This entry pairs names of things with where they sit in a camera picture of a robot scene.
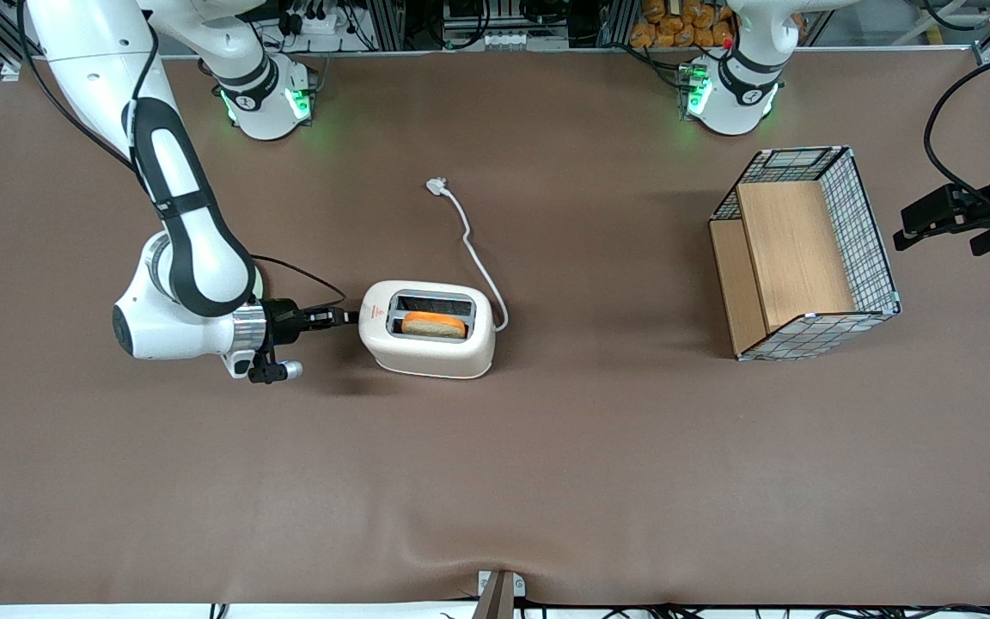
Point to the bag of bread rolls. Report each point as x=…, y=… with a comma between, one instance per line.
x=667, y=26

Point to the white two-slot toaster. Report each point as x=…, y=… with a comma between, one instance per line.
x=426, y=357

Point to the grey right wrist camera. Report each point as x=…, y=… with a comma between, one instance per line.
x=282, y=371

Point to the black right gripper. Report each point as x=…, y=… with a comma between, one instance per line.
x=284, y=319

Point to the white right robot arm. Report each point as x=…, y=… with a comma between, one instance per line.
x=203, y=249

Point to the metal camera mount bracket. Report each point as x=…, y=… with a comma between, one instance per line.
x=499, y=595

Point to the brown table mat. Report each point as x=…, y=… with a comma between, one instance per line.
x=546, y=473

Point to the wooden step shelf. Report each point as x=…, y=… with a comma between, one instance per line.
x=796, y=249

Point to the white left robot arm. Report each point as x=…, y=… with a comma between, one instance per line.
x=731, y=94

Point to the white power strip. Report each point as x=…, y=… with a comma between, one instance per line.
x=323, y=24

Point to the bread slice with orange crust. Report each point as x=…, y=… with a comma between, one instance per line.
x=433, y=325

